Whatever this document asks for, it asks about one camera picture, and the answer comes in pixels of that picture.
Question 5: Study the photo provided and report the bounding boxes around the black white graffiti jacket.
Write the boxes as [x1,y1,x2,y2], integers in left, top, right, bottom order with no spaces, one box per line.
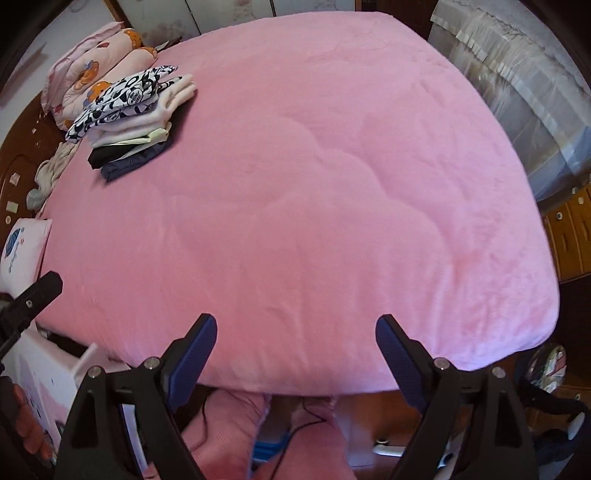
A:
[65,65,180,144]

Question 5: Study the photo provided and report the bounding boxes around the left hand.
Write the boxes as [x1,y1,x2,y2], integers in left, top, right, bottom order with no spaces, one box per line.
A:
[1,376,53,461]

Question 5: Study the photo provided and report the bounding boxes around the white pillow blue print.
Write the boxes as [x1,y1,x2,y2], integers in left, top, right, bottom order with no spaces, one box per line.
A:
[1,218,52,298]

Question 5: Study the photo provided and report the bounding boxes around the white bedside table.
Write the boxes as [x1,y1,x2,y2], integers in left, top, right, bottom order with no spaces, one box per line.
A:
[4,324,128,450]

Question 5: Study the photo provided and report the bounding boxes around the pink pajama legs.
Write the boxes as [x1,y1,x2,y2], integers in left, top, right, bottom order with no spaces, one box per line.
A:
[182,389,356,479]

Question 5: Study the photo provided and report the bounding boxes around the crumpled beige cloth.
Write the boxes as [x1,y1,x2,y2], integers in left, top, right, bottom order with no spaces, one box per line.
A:
[26,142,79,212]

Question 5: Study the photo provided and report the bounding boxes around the black folded garment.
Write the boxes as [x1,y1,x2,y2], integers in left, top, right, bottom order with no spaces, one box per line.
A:
[88,140,170,170]

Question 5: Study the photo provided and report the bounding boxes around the navy folded garment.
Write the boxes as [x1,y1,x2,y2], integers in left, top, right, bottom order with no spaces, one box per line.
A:
[100,138,172,183]

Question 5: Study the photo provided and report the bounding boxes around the brown wooden headboard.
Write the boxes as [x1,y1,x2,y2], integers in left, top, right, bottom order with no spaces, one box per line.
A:
[0,93,64,242]

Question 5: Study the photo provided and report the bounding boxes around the white folded fleece garment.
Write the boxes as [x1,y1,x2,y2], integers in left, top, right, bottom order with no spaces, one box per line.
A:
[87,75,197,148]

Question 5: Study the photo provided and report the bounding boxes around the yellow wooden drawer cabinet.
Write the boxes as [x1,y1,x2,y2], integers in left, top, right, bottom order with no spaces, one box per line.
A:
[542,185,591,283]

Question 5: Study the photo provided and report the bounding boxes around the light green folded garment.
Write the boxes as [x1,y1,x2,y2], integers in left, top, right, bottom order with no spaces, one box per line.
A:
[90,122,171,148]

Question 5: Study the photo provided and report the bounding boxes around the bear print folded quilt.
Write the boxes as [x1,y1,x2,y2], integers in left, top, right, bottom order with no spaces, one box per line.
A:
[40,22,158,131]

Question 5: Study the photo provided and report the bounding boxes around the pink bed blanket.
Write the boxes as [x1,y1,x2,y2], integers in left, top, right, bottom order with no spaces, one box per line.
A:
[38,12,559,396]

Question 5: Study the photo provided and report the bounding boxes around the floral wardrobe doors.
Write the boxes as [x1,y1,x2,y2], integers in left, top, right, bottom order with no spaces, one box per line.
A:
[114,0,358,46]

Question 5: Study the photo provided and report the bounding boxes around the lace covered furniture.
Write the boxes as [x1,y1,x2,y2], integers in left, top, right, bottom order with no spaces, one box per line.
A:
[429,1,590,202]

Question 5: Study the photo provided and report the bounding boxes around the black cable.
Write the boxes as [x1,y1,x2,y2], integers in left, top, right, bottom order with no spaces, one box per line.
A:
[267,398,329,480]

